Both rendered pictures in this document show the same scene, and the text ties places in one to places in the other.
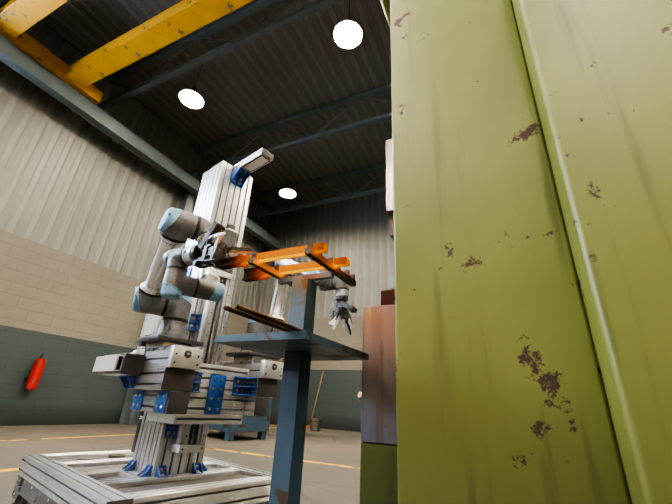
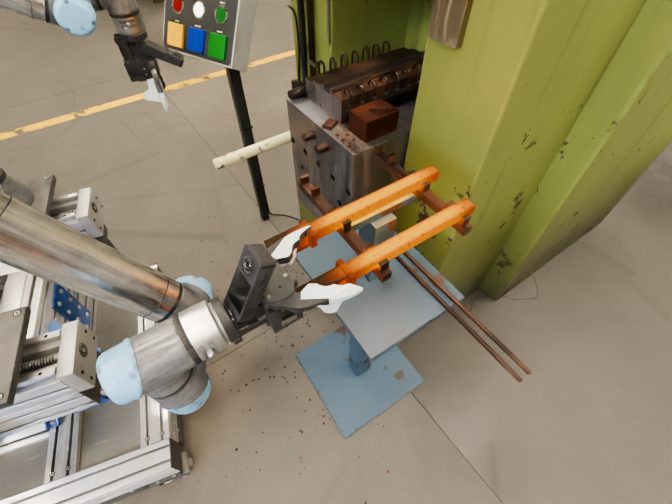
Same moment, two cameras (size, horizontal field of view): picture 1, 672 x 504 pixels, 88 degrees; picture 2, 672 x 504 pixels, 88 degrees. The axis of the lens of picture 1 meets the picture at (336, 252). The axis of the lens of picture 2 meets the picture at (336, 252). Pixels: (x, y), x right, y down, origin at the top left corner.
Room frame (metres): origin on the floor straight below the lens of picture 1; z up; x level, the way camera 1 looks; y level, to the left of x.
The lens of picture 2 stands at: (0.93, 0.63, 1.51)
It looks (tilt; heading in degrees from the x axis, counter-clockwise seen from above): 51 degrees down; 298
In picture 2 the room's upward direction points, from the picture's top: straight up
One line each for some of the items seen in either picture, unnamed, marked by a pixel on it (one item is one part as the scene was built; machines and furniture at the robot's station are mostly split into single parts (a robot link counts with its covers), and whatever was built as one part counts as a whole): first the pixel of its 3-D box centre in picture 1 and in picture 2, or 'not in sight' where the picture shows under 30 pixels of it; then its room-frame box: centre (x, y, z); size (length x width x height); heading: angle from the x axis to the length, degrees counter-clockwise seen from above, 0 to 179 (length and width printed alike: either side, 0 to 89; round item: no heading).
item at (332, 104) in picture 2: not in sight; (375, 79); (1.37, -0.46, 0.96); 0.42 x 0.20 x 0.09; 63
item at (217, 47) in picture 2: not in sight; (218, 46); (1.91, -0.33, 1.01); 0.07 x 0.05 x 0.07; 178
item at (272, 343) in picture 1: (298, 348); (371, 272); (1.11, 0.10, 0.73); 0.40 x 0.30 x 0.02; 151
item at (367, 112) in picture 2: (399, 300); (373, 120); (1.28, -0.25, 0.95); 0.12 x 0.09 x 0.07; 63
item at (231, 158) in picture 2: not in sight; (263, 146); (1.81, -0.35, 0.62); 0.44 x 0.05 x 0.05; 63
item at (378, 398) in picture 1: (454, 375); (380, 153); (1.32, -0.45, 0.69); 0.56 x 0.38 x 0.45; 63
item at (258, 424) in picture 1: (229, 413); not in sight; (6.68, 1.68, 0.36); 1.21 x 0.81 x 0.72; 52
